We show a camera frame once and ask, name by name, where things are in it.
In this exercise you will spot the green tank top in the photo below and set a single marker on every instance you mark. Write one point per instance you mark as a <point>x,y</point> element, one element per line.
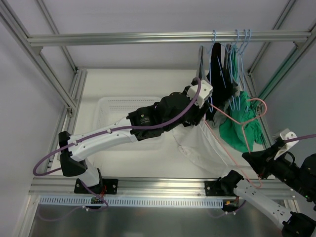
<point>241,130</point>

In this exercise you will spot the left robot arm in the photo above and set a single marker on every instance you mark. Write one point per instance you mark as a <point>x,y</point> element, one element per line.
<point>186,108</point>

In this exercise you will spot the blue hanger with green top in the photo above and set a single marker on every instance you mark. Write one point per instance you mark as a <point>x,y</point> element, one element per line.
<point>243,69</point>

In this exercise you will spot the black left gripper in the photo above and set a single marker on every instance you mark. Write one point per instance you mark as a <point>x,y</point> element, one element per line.
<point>197,113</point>

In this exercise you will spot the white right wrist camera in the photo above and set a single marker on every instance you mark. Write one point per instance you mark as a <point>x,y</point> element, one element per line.
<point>285,136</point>

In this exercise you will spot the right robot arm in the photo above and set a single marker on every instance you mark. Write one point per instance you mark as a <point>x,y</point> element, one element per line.
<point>291,223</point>

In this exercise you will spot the aluminium hanging rail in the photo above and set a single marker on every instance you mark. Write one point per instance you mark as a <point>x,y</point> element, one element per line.
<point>170,37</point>

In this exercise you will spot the blue hanger with black top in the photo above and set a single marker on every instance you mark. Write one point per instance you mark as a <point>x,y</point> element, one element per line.
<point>228,63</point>

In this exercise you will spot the white tank top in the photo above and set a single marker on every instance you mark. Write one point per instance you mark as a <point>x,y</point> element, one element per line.
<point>200,147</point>

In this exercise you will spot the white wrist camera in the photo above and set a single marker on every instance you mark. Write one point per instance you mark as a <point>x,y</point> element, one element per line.
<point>205,91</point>
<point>285,136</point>

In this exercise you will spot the white slotted cable duct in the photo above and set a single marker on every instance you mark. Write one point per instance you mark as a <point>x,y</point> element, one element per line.
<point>134,202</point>

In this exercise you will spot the grey tank top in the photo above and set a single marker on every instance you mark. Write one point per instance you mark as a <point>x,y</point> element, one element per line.
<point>216,118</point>

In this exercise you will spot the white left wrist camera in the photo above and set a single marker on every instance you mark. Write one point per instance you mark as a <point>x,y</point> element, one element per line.
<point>205,91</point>

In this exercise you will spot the black tank top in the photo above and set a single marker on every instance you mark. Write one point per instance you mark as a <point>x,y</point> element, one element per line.
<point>222,87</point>

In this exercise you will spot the aluminium front rail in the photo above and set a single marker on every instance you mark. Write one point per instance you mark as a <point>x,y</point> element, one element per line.
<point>154,187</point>

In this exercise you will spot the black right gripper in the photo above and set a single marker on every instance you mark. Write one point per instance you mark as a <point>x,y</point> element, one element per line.
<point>264,161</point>

